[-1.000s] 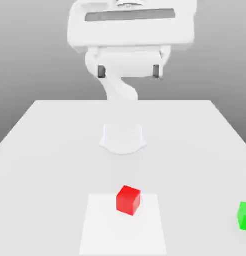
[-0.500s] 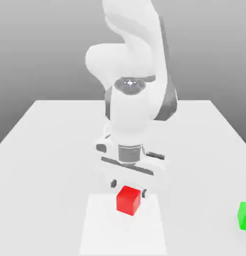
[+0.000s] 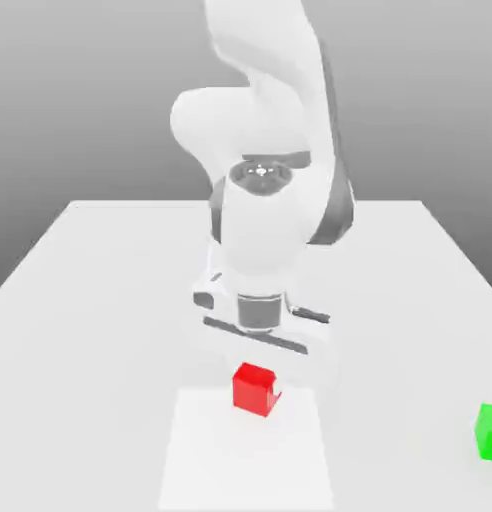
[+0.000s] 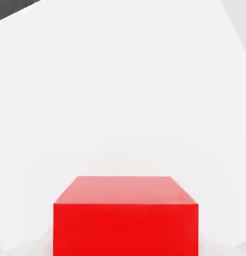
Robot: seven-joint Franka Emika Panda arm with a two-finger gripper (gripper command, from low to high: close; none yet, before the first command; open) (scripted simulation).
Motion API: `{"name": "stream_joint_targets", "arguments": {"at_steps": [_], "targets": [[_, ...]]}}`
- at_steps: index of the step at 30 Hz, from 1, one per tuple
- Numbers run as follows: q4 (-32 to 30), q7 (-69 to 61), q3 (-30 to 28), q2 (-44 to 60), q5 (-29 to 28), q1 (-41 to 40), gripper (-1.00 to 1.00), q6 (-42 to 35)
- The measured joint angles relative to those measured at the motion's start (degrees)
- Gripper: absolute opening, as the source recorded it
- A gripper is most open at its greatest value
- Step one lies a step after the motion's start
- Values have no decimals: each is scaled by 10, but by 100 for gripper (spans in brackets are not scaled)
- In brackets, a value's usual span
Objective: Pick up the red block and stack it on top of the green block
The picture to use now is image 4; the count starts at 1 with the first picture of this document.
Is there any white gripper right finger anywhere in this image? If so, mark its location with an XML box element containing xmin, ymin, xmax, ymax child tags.
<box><xmin>198</xmin><ymin>227</ymin><xmax>211</xmax><ymax>256</ymax></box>

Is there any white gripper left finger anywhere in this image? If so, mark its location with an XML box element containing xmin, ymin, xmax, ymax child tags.
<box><xmin>39</xmin><ymin>224</ymin><xmax>54</xmax><ymax>256</ymax></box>

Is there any small red cube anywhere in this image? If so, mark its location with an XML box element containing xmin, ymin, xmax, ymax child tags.
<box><xmin>53</xmin><ymin>175</ymin><xmax>199</xmax><ymax>256</ymax></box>

